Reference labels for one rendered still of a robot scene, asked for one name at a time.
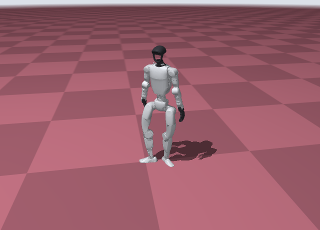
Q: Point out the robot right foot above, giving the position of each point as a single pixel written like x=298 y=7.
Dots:
x=148 y=160

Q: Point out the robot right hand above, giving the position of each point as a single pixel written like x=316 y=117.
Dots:
x=144 y=102

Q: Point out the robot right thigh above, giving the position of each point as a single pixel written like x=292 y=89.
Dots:
x=146 y=119

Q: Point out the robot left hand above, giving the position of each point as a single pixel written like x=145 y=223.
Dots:
x=182 y=114

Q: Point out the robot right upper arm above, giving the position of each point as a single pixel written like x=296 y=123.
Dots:
x=146 y=82

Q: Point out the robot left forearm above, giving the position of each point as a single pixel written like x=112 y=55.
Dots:
x=178 y=99

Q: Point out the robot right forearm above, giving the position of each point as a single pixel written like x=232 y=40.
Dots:
x=144 y=93

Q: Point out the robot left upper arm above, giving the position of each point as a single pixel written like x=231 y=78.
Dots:
x=173 y=73

